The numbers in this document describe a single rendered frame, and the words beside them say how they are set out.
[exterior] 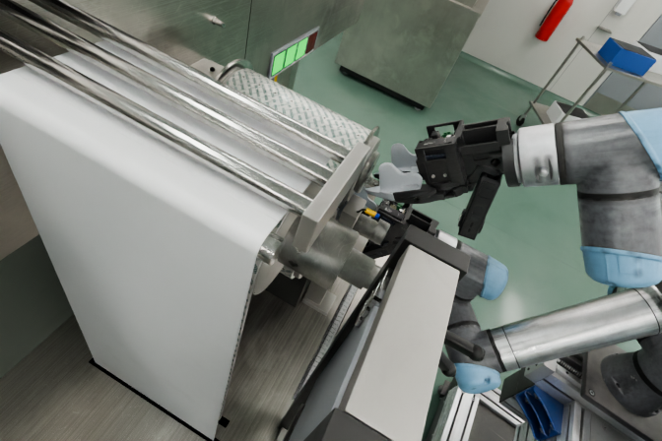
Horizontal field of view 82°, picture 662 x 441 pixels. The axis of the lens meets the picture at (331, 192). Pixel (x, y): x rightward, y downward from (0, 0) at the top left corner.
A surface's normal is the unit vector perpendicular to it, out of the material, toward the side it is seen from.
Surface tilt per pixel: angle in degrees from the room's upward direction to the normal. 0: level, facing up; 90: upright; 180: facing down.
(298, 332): 0
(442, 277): 0
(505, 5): 90
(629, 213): 64
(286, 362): 0
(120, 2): 90
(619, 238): 76
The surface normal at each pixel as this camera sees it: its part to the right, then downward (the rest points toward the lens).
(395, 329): 0.26, -0.68
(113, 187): -0.41, 0.56
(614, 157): -0.57, 0.21
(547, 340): -0.36, -0.21
